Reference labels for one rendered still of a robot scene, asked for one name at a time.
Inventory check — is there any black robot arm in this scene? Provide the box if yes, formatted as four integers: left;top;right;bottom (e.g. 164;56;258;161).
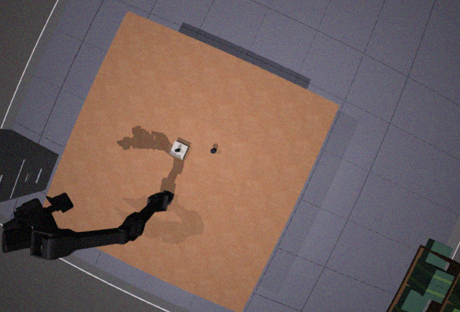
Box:
1;190;174;260

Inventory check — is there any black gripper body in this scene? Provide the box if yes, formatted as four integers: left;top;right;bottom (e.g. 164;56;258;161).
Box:
3;193;73;231

